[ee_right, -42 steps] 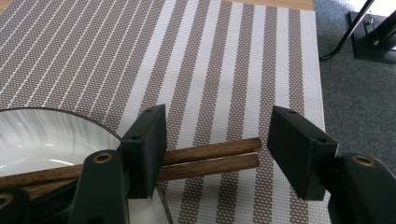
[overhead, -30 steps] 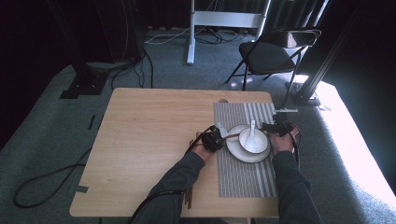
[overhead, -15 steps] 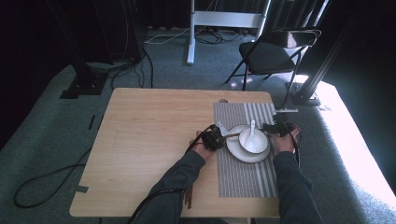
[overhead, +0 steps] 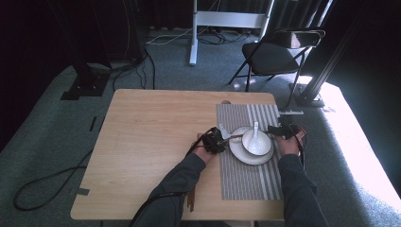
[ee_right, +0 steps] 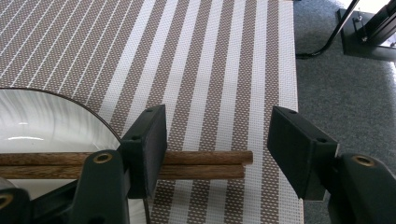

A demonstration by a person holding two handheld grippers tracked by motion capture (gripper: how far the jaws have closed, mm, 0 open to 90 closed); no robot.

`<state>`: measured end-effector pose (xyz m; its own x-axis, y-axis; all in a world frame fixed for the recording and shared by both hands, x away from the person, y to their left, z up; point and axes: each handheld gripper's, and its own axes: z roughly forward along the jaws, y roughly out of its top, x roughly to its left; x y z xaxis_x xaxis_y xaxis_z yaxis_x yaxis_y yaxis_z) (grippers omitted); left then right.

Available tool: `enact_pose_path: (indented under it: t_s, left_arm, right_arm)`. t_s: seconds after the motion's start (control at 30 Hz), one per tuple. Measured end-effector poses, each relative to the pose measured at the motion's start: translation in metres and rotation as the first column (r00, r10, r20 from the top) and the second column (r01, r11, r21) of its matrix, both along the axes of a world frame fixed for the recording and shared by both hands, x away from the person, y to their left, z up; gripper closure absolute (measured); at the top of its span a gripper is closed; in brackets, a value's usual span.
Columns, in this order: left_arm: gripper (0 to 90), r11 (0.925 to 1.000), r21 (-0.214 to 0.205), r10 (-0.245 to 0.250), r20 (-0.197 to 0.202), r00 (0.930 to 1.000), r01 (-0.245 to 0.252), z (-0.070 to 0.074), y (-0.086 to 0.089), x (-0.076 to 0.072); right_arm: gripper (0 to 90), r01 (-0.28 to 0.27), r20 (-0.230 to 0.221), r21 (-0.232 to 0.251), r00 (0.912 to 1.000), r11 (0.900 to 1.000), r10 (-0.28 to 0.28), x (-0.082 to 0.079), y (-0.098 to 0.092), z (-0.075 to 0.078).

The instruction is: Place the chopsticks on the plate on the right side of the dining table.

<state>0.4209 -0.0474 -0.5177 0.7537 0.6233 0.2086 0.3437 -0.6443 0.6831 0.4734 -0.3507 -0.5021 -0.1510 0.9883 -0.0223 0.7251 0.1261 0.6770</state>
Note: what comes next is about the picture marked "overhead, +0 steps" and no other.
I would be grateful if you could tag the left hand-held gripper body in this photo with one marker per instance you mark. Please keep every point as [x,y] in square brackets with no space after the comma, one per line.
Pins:
[212,142]

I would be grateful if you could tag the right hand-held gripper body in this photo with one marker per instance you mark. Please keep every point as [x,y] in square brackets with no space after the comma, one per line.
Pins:
[288,130]

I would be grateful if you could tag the white round plate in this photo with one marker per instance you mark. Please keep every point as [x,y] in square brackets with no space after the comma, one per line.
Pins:
[238,154]

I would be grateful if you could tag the person's left hand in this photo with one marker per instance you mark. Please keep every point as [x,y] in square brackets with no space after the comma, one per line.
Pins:
[201,151]

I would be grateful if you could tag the person's right hand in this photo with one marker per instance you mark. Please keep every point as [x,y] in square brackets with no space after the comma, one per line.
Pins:
[291,146]

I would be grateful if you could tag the white bowl with dark rim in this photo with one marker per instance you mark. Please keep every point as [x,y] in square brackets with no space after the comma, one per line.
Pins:
[265,143]

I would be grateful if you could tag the white ceramic spoon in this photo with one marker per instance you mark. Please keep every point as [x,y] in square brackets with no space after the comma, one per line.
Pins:
[254,142]

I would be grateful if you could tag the small brown round disc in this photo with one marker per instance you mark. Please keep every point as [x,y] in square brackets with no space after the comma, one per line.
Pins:
[226,102]

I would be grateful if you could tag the grey striped placemat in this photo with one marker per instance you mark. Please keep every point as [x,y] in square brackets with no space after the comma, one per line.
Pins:
[246,183]

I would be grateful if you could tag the black slanted metal stand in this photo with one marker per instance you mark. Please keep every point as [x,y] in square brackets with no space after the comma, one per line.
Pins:
[318,78]

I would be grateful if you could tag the black folding chair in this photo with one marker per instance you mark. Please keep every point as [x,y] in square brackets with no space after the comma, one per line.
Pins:
[268,58]

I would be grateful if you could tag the black floor tape strip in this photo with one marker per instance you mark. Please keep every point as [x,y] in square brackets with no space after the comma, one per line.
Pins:
[92,123]

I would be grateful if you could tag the dark tape piece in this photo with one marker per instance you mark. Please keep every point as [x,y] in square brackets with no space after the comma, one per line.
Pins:
[84,191]

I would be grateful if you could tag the white metal stand frame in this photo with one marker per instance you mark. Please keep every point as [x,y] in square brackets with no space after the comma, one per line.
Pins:
[227,19]

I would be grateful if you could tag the black stand with base plate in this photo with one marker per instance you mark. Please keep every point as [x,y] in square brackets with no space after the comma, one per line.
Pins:
[85,85]

